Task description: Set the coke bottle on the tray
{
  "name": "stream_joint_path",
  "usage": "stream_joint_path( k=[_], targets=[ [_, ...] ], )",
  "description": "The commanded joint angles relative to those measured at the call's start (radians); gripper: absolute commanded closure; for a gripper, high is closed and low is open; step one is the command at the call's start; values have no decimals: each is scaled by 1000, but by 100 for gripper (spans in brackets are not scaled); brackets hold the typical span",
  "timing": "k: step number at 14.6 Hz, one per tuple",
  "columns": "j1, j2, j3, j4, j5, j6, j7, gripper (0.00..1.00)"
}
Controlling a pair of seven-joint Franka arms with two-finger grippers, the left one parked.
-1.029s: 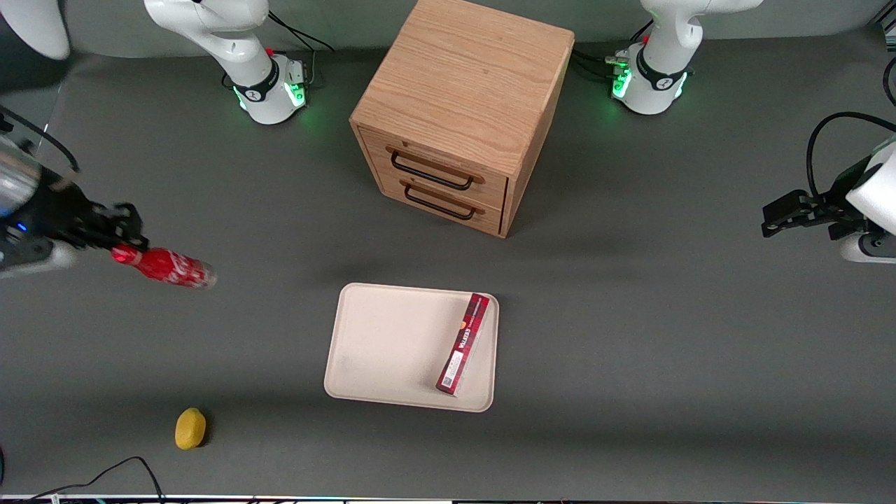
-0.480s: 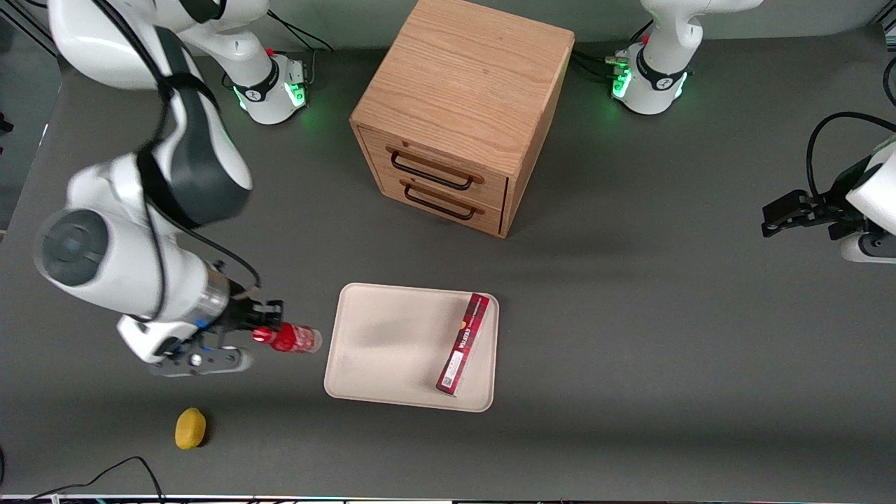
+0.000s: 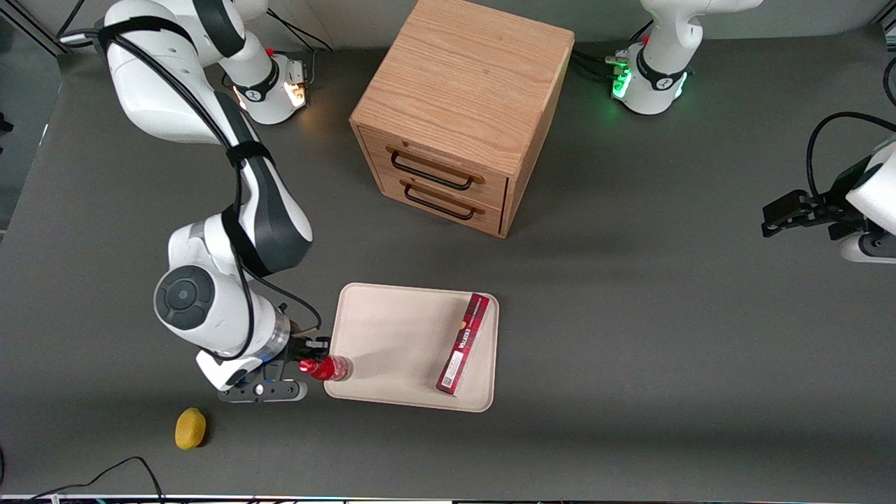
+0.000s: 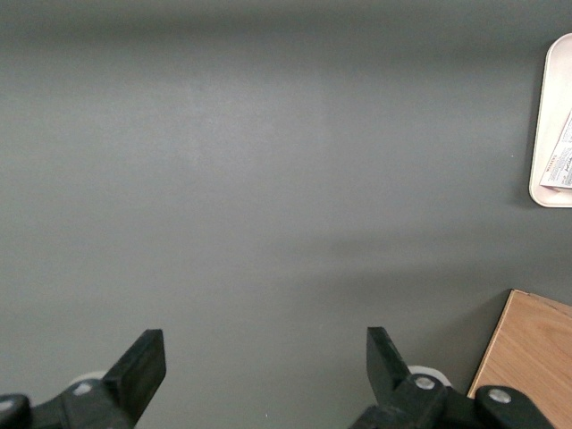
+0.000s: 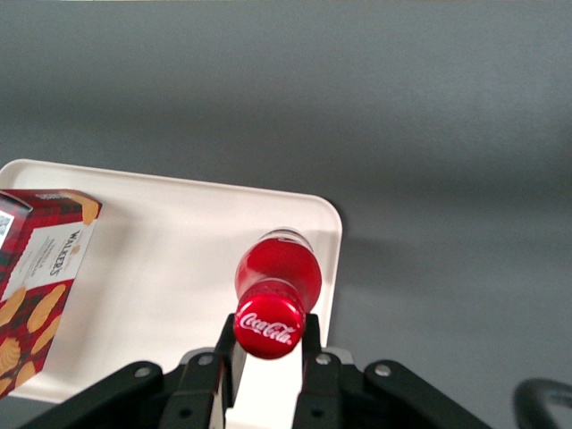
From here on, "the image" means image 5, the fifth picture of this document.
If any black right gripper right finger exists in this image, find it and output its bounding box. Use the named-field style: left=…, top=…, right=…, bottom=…
left=291, top=313, right=359, bottom=429

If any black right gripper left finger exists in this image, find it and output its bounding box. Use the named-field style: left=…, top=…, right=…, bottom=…
left=159, top=313, right=247, bottom=429

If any red coca-cola bottle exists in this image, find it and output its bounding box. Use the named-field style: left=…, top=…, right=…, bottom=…
left=232, top=227, right=323, bottom=359

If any white rectangular tray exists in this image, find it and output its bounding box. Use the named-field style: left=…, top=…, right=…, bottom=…
left=0, top=158, right=344, bottom=429

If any red tartan shortbread cookie box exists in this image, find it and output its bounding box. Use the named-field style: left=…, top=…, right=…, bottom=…
left=0, top=188, right=104, bottom=400

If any grey cable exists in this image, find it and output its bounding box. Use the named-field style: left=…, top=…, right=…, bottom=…
left=512, top=378, right=572, bottom=429

